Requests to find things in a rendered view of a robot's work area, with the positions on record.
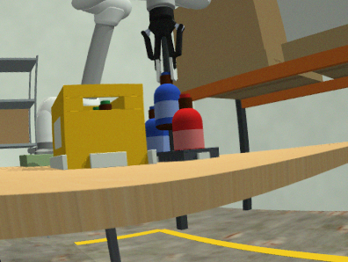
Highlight blue bottle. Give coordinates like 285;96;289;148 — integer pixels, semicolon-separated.
154;72;181;130
145;106;170;152

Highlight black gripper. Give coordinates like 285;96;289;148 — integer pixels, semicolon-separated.
141;6;185;83

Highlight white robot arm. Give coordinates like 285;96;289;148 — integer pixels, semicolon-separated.
27;0;211;155

